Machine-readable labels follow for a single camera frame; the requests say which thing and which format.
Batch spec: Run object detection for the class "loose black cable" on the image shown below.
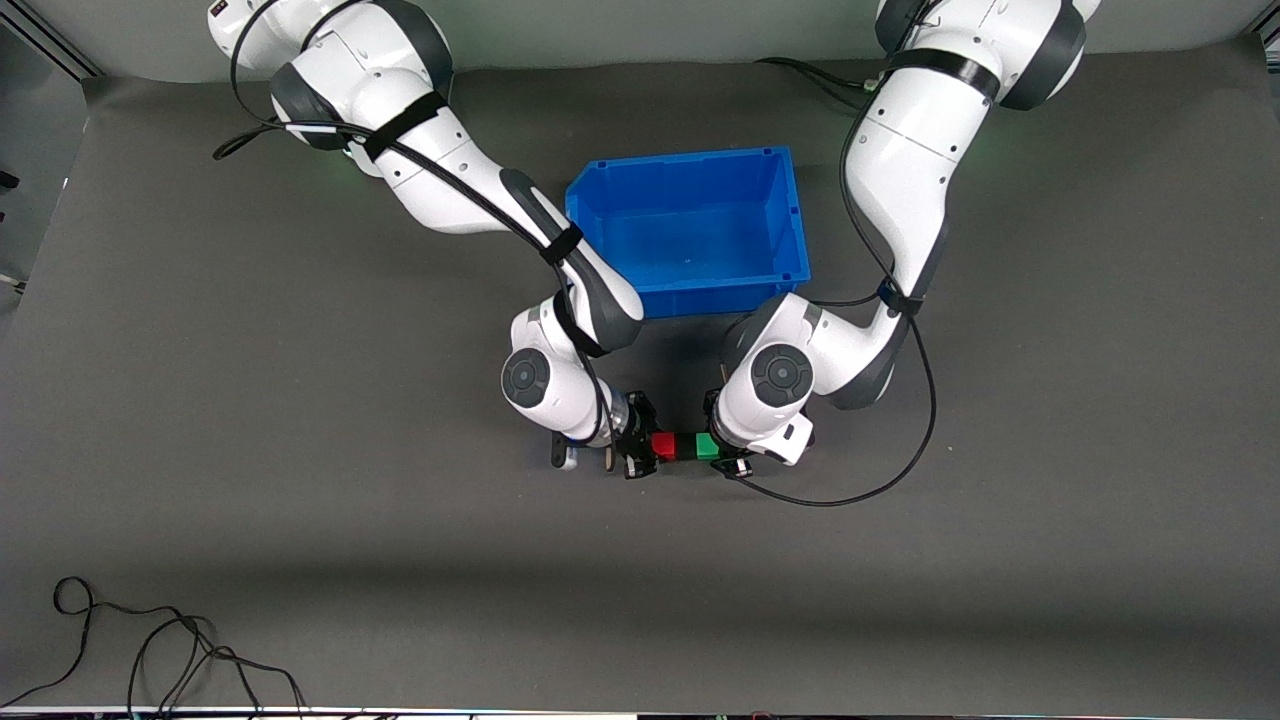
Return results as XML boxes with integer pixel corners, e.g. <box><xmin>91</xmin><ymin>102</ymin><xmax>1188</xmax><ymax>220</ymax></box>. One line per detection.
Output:
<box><xmin>0</xmin><ymin>577</ymin><xmax>307</xmax><ymax>717</ymax></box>

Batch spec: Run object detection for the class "dark grey table mat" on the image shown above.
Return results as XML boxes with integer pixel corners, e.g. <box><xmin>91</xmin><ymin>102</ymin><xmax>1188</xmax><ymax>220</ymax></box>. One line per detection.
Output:
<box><xmin>0</xmin><ymin>40</ymin><xmax>1280</xmax><ymax>716</ymax></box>

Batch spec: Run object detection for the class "blue plastic storage bin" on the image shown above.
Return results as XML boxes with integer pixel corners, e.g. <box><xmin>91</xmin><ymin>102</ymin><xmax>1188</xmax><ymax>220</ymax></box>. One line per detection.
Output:
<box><xmin>564</xmin><ymin>146</ymin><xmax>812</xmax><ymax>321</ymax></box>

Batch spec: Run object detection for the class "black left arm base cable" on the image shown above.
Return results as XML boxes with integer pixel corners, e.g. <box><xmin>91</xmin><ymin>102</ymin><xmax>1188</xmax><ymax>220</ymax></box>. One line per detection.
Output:
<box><xmin>755</xmin><ymin>57</ymin><xmax>887</xmax><ymax>93</ymax></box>

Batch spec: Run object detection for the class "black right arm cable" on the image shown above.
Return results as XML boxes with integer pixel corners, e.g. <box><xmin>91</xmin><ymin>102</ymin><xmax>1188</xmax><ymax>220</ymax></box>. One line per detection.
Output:
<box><xmin>212</xmin><ymin>0</ymin><xmax>617</xmax><ymax>453</ymax></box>

